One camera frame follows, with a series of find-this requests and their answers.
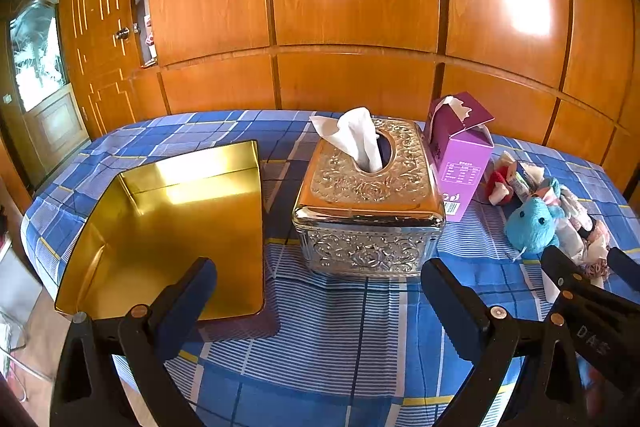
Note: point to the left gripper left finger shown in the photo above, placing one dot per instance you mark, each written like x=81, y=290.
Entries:
x=87, y=389

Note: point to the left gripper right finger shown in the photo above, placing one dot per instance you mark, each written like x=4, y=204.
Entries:
x=548, y=391

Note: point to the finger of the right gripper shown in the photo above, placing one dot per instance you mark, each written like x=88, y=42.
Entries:
x=559, y=273
x=624, y=267

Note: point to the patterned socks bundle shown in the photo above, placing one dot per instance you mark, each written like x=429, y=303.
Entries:
x=584, y=239

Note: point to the blue plush toy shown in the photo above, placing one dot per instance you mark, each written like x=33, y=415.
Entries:
x=532, y=227

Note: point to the red christmas sock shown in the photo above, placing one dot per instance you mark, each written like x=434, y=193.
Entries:
x=498, y=189

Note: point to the blue plaid bedsheet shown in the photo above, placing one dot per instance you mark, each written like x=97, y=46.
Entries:
x=349, y=352

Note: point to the purple snack carton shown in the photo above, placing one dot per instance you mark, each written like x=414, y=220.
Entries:
x=460, y=145

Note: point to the gold metal tray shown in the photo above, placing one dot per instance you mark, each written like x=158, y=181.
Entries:
x=154, y=221

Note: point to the ornate metal tissue box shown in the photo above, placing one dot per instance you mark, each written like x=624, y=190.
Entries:
x=383, y=224

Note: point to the white tissue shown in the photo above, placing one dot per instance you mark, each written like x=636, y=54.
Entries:
x=354, y=134

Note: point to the glass panel door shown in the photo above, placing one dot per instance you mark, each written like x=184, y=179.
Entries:
x=39, y=114

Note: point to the pink flower decoration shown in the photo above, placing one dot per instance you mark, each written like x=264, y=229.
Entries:
x=149, y=39

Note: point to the wooden wardrobe door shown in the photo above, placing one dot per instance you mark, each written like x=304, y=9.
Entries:
x=101, y=52

